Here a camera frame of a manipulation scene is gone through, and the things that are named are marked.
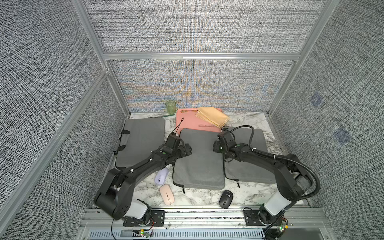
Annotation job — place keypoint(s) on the black computer mouse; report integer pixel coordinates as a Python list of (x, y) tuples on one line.
[(226, 199)]

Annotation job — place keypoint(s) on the pink computer mouse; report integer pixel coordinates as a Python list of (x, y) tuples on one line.
[(167, 194)]

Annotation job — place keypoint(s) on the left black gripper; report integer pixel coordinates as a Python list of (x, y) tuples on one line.
[(184, 153)]

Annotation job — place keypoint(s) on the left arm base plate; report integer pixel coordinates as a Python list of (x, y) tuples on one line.
[(149, 219)]

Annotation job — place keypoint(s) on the green glass cup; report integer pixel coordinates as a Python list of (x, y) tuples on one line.
[(171, 107)]

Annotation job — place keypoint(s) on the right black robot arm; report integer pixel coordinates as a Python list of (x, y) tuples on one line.
[(295, 181)]

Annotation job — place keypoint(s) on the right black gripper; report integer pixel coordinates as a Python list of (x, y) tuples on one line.
[(216, 144)]

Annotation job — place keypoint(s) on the lilac computer mouse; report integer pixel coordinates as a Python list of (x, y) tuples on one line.
[(161, 176)]

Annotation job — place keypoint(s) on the pink laptop sleeve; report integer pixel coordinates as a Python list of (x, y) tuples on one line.
[(188, 120)]

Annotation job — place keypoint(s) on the grey laptop bag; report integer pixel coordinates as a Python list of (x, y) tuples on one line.
[(203, 169), (137, 139), (246, 172)]

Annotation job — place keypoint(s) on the aluminium front rail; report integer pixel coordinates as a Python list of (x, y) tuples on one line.
[(206, 223)]

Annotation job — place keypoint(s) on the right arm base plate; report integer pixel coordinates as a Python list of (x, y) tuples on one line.
[(251, 217)]

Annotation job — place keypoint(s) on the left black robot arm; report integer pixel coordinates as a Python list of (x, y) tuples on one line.
[(115, 194)]

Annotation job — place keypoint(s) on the folded yellow cloth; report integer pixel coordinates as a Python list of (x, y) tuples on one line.
[(212, 116)]

